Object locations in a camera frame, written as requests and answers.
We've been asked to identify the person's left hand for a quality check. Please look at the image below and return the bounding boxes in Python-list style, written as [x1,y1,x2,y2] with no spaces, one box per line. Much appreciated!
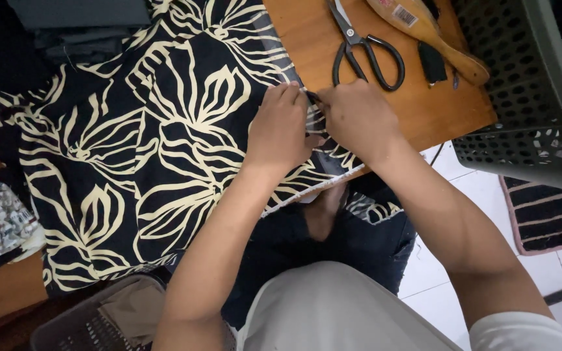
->
[243,81,324,174]

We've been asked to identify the person's right hand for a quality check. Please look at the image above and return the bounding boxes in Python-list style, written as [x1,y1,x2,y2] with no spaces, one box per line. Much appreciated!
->
[316,79,407,167]

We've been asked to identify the black floral print fabric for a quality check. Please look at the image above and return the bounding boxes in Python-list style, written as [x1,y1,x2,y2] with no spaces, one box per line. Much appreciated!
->
[0,0,404,293]

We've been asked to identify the small black fabric scrap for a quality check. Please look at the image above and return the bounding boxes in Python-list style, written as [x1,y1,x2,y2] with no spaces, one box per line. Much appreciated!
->
[418,41,448,86]

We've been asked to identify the wooden brush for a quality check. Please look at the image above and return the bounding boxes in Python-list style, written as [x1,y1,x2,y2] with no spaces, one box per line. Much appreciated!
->
[365,0,490,87]

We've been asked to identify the person's dark jeans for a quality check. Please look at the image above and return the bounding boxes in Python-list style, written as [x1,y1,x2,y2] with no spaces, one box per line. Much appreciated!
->
[220,173,417,330]

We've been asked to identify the green perforated plastic basket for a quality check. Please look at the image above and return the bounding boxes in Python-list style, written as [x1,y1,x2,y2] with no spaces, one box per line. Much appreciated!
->
[449,0,562,196]

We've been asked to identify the person's white shirt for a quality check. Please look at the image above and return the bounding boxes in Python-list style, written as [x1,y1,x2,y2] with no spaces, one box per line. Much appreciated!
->
[236,261,562,351]

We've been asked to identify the stack of dark fabrics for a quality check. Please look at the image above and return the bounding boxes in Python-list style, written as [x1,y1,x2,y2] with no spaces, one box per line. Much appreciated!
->
[7,0,152,66]

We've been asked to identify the black striped floor mat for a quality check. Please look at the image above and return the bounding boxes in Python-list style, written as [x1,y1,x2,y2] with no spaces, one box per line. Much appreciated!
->
[500,175,562,256]

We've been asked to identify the beige cloth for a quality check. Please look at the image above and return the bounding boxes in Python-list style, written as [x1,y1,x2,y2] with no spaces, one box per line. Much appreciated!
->
[98,279,167,348]

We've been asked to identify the grey plastic basket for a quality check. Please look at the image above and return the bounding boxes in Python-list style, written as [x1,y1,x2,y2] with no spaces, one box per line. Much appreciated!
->
[30,274,237,351]

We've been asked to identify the patterned white cloth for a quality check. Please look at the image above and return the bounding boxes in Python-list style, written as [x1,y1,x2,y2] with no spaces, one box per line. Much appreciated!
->
[0,180,47,270]

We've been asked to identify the black handled scissors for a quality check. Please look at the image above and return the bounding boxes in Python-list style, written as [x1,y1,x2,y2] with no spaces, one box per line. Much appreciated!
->
[326,0,406,92]

